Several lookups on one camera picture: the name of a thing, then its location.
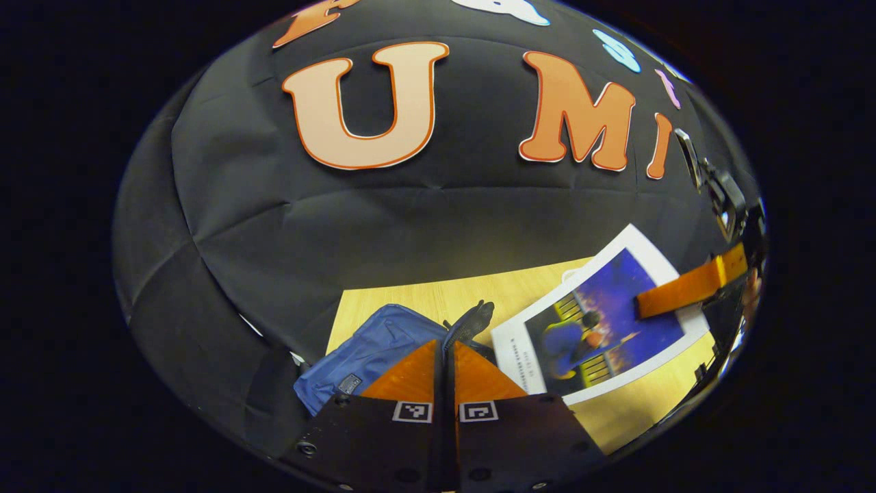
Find mixed clutter beside table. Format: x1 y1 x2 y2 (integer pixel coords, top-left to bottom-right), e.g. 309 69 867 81
708 322 750 384

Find blue cover book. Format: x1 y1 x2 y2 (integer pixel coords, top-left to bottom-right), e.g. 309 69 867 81
490 223 710 406

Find black backdrop cloth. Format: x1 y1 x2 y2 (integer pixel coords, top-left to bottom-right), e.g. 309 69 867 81
112 0 764 459

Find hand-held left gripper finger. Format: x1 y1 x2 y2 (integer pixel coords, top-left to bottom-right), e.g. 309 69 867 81
446 340 606 492
281 339 446 492

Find blue schoolbag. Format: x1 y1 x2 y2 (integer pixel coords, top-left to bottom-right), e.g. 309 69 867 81
294 300 497 417

